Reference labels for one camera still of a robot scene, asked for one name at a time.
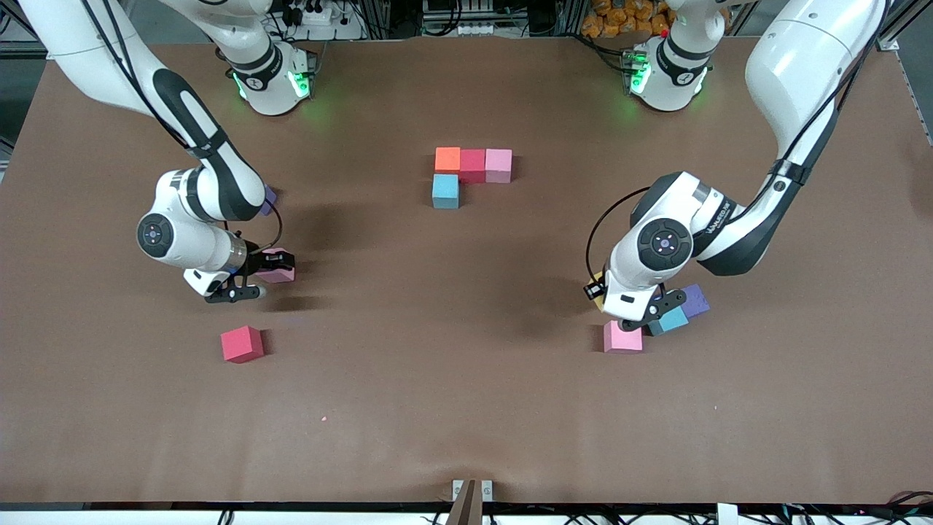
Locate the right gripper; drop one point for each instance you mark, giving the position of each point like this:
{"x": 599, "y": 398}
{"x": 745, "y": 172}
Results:
{"x": 256, "y": 259}

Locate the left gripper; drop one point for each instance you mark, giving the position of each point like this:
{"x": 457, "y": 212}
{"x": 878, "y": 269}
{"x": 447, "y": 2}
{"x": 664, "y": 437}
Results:
{"x": 592, "y": 290}

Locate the pink foam cube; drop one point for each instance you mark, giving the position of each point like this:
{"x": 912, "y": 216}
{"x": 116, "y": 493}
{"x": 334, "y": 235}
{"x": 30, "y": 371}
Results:
{"x": 623, "y": 339}
{"x": 498, "y": 164}
{"x": 280, "y": 278}

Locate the yellow foam cube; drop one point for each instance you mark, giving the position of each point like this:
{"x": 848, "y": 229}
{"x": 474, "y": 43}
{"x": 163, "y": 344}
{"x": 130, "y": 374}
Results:
{"x": 600, "y": 278}

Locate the red foam cube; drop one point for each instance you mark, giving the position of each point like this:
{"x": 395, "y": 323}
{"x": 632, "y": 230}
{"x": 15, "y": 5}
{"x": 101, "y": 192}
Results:
{"x": 472, "y": 164}
{"x": 240, "y": 343}

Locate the cyan foam cube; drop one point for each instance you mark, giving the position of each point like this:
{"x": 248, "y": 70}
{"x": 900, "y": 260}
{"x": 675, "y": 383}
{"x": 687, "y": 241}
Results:
{"x": 672, "y": 322}
{"x": 445, "y": 189}

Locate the orange foam cube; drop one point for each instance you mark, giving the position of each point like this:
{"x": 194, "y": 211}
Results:
{"x": 447, "y": 160}

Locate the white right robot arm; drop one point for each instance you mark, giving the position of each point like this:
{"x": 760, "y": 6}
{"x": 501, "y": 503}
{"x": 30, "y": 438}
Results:
{"x": 73, "y": 44}

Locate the purple foam cube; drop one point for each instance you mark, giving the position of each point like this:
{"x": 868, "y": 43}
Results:
{"x": 697, "y": 300}
{"x": 270, "y": 200}

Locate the brown table mat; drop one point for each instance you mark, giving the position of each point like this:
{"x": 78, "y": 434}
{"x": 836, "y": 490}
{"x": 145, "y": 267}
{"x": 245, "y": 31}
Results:
{"x": 466, "y": 364}

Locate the white power strip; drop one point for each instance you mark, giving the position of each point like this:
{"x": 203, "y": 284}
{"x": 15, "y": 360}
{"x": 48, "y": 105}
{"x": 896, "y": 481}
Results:
{"x": 328, "y": 29}

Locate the pile of orange toy fruit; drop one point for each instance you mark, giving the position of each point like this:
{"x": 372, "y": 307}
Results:
{"x": 612, "y": 22}

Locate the metal equipment rack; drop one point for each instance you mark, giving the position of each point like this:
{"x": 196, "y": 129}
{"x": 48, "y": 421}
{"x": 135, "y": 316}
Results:
{"x": 466, "y": 22}

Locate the silver metal bracket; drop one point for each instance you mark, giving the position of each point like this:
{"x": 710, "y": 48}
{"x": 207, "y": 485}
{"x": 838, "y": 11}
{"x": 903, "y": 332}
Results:
{"x": 487, "y": 490}

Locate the brown wooden post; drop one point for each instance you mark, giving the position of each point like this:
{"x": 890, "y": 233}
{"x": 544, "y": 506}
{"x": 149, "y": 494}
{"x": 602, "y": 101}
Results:
{"x": 465, "y": 510}

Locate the aluminium frame profile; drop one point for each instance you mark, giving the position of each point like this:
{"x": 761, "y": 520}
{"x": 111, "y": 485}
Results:
{"x": 907, "y": 20}

